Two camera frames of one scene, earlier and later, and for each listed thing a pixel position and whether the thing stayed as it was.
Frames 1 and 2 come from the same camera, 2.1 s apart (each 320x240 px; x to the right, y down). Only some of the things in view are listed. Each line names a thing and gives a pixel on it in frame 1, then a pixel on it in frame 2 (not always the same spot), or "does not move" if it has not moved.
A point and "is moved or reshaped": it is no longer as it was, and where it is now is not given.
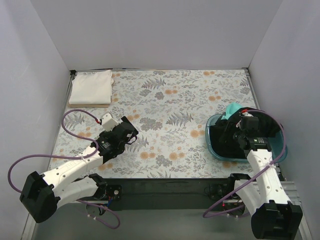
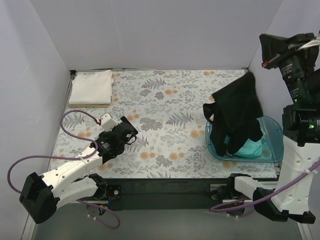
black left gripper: x=128 y=130 does not move
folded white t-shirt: x=92 y=87 does not move
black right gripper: x=230 y=128 → x=272 y=61
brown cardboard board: x=88 y=105 does not move
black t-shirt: x=222 y=132 is moved or reshaped
